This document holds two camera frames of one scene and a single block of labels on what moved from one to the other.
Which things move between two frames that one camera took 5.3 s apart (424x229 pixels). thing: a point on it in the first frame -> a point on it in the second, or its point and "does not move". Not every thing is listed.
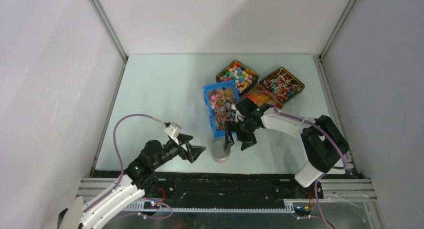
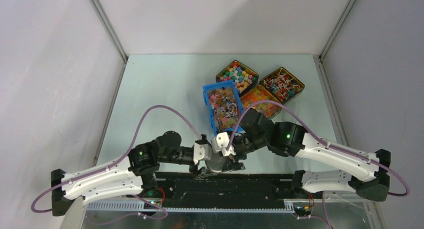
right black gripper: [230, 126] -> [235, 166]
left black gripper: [195, 151] -> [202, 172]
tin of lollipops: [283, 84] does not move
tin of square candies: [243, 76] does not move
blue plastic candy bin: [219, 97] does not move
